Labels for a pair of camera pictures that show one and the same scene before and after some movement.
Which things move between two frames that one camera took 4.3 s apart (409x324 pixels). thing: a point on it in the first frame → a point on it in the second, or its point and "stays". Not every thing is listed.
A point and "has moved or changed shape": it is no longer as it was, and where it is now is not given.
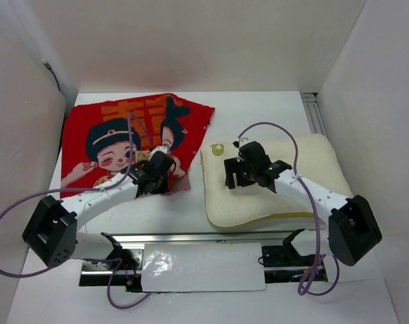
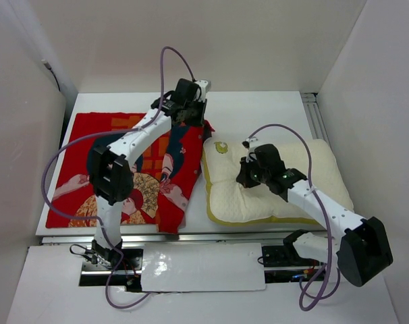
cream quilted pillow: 317,163 stays
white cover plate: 202,266 stays
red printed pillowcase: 101,136 has moved or changed shape
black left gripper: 162,188 → 199,120
